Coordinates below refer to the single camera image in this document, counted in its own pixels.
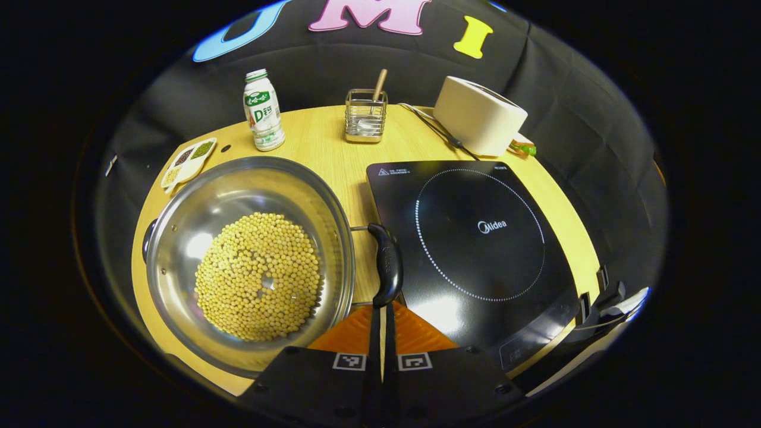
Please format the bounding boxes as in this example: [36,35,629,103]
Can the small orange and green packet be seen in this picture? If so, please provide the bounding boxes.
[508,134,537,158]

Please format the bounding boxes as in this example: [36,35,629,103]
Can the pile of yellow soybeans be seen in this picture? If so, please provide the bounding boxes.
[194,212,322,342]

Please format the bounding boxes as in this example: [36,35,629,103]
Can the black power cable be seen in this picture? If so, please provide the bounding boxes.
[397,102,481,161]

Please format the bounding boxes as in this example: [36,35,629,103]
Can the steel pot with black handles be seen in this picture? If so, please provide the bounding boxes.
[141,156,405,378]

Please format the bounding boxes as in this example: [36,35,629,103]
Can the white toaster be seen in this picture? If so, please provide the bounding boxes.
[433,75,529,158]

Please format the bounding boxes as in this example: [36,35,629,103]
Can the white drink bottle green label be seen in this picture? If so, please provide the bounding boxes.
[243,68,286,152]

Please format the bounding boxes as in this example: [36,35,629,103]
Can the white divided dish of beans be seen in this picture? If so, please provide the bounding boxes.
[161,137,218,194]

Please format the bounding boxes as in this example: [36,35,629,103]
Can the steel wire utensil holder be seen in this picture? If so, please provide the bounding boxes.
[345,89,389,144]

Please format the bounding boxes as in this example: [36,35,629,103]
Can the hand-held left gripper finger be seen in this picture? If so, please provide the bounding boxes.
[380,300,527,428]
[238,302,384,428]

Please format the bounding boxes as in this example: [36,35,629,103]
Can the black induction cooktop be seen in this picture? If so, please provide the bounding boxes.
[366,159,582,372]

